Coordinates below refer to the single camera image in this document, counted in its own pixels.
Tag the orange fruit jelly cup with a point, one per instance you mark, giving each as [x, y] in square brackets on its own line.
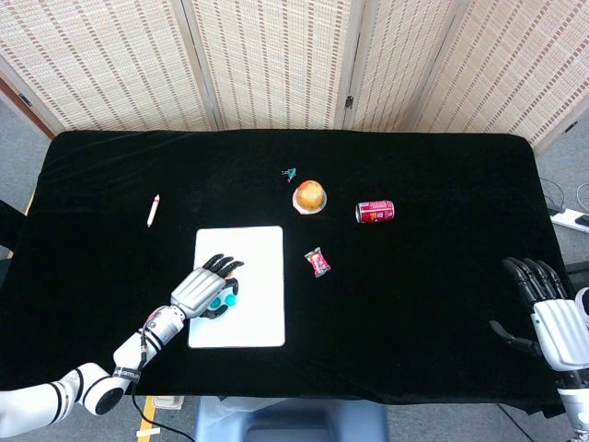
[309, 195]

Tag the green binder clip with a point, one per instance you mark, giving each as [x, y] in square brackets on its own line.
[290, 173]

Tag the black velvet tablecloth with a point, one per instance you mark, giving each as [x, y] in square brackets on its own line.
[414, 299]

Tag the white power strip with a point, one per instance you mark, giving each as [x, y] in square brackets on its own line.
[570, 217]

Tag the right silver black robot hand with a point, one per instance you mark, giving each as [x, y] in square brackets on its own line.
[561, 329]

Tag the small white floor box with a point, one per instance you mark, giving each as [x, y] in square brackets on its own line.
[168, 402]

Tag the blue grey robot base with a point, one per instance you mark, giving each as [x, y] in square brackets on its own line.
[294, 423]

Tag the black metal screen hinge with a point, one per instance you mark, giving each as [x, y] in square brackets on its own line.
[349, 102]

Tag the red wrapped candy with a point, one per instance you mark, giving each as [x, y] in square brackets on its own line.
[317, 263]

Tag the red soda can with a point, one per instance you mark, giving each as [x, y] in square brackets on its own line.
[376, 211]

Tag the white tape strip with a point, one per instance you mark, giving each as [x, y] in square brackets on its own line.
[148, 432]

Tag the woven bamboo screen panel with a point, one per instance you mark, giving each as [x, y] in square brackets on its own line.
[520, 69]
[276, 60]
[396, 69]
[106, 60]

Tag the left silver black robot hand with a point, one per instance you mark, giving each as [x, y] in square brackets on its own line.
[198, 290]

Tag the white pen with red tip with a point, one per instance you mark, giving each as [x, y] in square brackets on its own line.
[153, 212]

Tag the white magnetic board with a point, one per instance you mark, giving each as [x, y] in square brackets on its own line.
[262, 285]

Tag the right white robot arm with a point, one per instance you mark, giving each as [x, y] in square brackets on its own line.
[575, 405]

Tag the yellow floor tape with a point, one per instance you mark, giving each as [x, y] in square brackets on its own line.
[148, 407]

